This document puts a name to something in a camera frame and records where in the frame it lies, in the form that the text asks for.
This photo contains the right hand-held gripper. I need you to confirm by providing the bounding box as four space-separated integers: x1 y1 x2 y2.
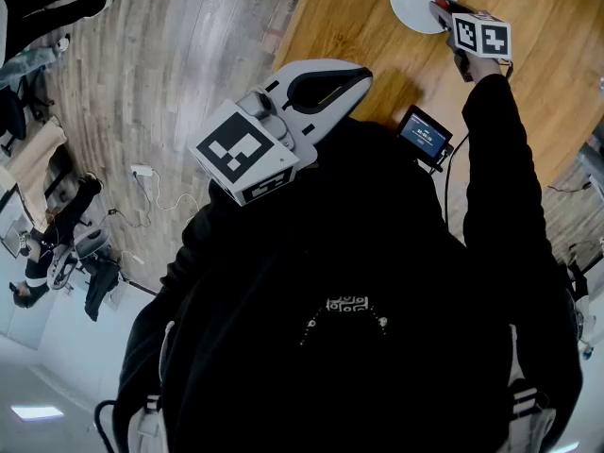
428 0 513 84

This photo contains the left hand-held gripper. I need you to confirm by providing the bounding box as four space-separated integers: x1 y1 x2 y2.
187 59 374 208

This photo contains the white round plate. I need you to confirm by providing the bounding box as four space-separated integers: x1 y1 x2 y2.
389 0 460 36

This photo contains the person's right forearm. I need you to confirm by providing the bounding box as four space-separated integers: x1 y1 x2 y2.
461 56 548 254

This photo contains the small black monitor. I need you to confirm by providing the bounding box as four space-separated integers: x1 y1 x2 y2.
396 104 456 163

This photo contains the person's black jacket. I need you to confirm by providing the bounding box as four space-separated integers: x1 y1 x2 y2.
111 116 584 453

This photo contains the grey office chair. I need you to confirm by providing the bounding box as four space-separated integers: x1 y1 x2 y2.
45 226 112 292

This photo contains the beige wooden desk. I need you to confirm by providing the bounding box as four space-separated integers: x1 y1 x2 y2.
0 114 73 233

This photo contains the black office chair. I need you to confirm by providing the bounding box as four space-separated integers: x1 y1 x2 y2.
0 71 51 156

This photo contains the rectangular ceiling light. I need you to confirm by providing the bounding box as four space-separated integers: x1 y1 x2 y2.
9 405 65 421

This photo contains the white power cable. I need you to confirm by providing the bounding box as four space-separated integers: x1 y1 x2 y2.
134 172 202 226

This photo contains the patterned pendant necklace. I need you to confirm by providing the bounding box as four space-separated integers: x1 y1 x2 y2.
298 294 390 347

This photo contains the white backpack strap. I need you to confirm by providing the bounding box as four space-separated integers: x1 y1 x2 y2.
505 323 559 453
126 321 176 453

